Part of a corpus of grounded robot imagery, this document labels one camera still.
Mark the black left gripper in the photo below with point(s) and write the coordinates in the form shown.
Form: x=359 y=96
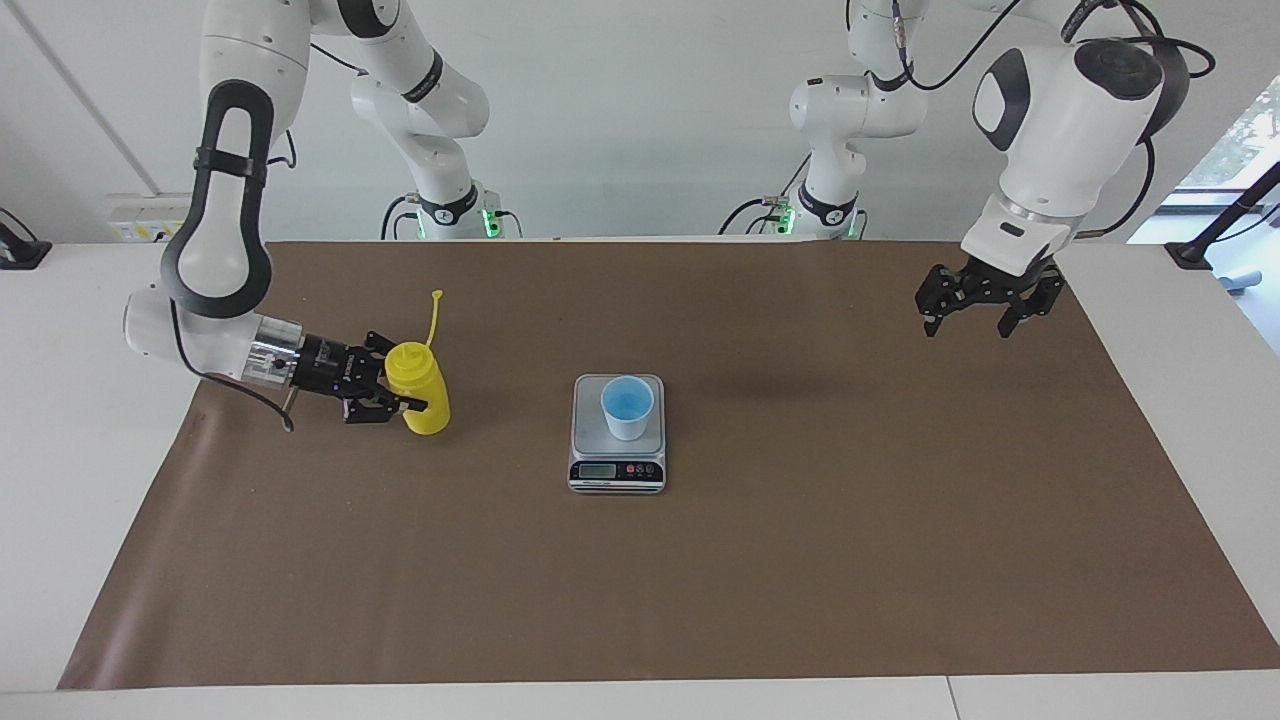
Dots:
x=1005 y=285

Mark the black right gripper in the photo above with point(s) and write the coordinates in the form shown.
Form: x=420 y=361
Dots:
x=335 y=368

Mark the yellow squeeze bottle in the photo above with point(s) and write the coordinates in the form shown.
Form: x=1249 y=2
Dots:
x=430 y=385

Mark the light blue plastic cup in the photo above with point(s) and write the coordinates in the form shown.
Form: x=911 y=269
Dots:
x=627 y=410

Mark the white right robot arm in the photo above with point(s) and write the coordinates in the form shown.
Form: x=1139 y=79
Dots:
x=220 y=250

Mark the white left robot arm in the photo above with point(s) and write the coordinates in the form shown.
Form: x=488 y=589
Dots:
x=1050 y=130

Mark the silver digital kitchen scale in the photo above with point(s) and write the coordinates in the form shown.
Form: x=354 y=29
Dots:
x=617 y=468

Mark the black slanted pole stand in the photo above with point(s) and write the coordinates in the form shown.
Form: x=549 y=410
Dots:
x=1190 y=252

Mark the small blue object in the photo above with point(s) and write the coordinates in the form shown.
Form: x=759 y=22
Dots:
x=1240 y=280

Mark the window with greenery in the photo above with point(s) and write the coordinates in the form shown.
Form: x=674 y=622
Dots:
x=1250 y=140

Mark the brown paper table mat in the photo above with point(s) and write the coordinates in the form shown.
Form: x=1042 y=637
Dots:
x=640 y=580

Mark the black clamp stand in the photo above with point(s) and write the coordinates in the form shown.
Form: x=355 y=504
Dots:
x=20 y=255

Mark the white wall socket strip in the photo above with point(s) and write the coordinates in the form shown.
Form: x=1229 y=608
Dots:
x=140 y=215

